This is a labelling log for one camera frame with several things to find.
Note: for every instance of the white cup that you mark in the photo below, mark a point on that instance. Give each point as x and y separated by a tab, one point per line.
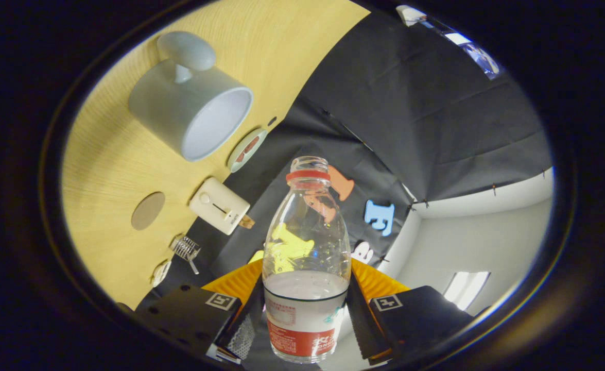
168	108

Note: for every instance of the clear plastic juice bottle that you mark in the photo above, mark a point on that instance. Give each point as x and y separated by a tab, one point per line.
307	319

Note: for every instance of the reddish brown meat piece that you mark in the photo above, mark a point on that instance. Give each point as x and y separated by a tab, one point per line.
241	155
253	143

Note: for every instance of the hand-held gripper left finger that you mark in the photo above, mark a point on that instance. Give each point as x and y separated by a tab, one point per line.
194	314

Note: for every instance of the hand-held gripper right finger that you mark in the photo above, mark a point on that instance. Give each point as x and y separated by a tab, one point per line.
415	314

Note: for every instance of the wooden table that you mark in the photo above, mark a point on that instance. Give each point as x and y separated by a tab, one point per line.
111	170

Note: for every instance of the light green plate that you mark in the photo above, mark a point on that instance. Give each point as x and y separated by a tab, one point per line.
234	164

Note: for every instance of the white toaster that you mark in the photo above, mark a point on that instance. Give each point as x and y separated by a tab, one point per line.
217	206

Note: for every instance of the round brown coaster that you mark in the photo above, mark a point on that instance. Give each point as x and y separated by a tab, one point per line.
148	211

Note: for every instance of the long ceiling light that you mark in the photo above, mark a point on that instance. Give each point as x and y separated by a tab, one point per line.
466	291

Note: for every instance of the brown toast slice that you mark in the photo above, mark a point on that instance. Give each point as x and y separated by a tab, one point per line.
247	222

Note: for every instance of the small white food tray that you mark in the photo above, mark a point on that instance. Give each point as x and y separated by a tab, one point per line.
160	273

